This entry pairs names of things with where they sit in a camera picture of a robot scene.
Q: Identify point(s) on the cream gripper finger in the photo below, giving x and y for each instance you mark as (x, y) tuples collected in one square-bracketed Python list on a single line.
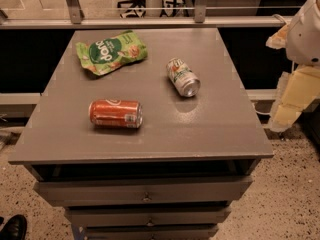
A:
[(278, 39), (295, 92)]

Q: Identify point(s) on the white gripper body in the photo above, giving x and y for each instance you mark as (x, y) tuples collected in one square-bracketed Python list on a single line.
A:
[(305, 40)]

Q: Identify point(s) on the silver green 7up can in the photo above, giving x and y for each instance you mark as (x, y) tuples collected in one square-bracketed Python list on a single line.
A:
[(183, 78)]

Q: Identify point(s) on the orange soda can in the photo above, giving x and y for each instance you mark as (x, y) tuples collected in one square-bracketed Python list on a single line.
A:
[(116, 113)]

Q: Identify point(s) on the black office chair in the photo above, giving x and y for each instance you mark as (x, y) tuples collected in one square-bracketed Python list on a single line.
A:
[(132, 8)]

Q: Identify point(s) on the top grey drawer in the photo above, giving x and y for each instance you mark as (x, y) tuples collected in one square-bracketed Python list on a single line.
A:
[(143, 191)]

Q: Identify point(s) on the grey drawer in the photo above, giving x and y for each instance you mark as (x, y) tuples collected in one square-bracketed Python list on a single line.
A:
[(162, 232), (143, 191), (150, 216)]

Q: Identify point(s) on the middle grey drawer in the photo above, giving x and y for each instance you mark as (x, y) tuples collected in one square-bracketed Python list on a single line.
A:
[(150, 216)]

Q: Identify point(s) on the grey drawer cabinet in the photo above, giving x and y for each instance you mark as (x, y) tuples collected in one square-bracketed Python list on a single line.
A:
[(215, 133)]

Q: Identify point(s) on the green snack bag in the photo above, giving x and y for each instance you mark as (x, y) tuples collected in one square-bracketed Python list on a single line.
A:
[(105, 56)]

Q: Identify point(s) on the grey metal railing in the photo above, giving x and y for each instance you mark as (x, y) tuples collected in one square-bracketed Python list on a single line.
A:
[(104, 14)]

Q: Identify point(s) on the bottom grey drawer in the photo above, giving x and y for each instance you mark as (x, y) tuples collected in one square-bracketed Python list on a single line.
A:
[(162, 232)]

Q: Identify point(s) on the black leather shoe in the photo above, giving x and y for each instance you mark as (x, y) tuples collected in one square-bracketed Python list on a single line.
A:
[(15, 228)]

